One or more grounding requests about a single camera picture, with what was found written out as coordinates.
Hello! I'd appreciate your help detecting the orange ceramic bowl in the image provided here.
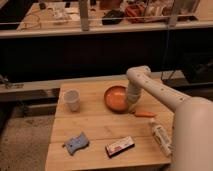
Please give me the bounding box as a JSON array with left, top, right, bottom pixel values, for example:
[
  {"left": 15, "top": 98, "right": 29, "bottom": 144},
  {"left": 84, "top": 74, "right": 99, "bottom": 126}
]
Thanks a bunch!
[{"left": 104, "top": 86, "right": 128, "bottom": 113}]

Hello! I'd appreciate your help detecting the orange carrot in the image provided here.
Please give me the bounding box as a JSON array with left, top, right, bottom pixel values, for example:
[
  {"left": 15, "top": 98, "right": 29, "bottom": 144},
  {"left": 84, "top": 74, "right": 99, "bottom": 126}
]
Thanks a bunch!
[{"left": 134, "top": 111, "right": 156, "bottom": 118}]

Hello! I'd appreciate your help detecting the blue sponge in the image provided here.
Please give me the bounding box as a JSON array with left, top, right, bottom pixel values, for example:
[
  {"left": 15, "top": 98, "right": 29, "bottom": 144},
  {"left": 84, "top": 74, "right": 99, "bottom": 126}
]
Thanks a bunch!
[{"left": 62, "top": 132, "right": 89, "bottom": 155}]

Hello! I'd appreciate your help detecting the grey metal post right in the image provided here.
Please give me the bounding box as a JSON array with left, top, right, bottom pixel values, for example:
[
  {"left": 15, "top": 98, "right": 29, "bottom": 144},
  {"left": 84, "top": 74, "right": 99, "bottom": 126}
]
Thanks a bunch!
[{"left": 167, "top": 0, "right": 182, "bottom": 28}]

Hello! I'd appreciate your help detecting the grey metal post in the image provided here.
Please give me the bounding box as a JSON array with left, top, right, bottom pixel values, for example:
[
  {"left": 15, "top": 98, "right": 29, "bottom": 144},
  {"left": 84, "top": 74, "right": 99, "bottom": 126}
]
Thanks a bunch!
[
  {"left": 78, "top": 0, "right": 89, "bottom": 31},
  {"left": 167, "top": 0, "right": 182, "bottom": 28}
]

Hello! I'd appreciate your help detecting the grey metal post left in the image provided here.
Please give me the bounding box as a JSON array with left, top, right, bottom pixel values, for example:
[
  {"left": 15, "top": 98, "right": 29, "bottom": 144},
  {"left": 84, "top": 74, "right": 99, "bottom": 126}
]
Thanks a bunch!
[{"left": 78, "top": 0, "right": 89, "bottom": 31}]

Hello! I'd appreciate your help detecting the black bag on shelf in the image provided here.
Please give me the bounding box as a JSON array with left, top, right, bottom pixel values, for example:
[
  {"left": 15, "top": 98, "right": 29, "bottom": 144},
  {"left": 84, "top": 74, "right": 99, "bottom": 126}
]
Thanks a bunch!
[{"left": 102, "top": 10, "right": 124, "bottom": 25}]

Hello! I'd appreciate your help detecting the black crate on right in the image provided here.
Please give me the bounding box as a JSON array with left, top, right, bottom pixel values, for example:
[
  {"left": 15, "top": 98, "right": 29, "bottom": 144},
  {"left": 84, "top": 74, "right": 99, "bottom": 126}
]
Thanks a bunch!
[{"left": 181, "top": 53, "right": 213, "bottom": 83}]

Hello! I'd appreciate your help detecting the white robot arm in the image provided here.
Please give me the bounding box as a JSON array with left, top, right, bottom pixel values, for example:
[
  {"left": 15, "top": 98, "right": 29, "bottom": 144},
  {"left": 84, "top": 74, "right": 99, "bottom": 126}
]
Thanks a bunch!
[{"left": 126, "top": 66, "right": 213, "bottom": 171}]

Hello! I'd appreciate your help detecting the red item on shelf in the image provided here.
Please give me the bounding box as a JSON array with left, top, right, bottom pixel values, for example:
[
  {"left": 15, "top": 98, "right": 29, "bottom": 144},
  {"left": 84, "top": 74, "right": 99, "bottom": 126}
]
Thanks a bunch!
[{"left": 125, "top": 4, "right": 145, "bottom": 23}]

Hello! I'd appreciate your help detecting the white plastic cup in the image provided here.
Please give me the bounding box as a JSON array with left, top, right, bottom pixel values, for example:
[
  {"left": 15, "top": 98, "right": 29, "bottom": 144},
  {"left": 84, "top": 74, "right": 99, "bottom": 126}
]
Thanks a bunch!
[{"left": 63, "top": 90, "right": 80, "bottom": 112}]

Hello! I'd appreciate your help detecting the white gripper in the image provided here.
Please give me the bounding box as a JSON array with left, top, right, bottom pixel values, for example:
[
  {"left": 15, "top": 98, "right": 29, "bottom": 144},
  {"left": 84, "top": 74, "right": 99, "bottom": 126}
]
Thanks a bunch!
[{"left": 126, "top": 83, "right": 141, "bottom": 104}]

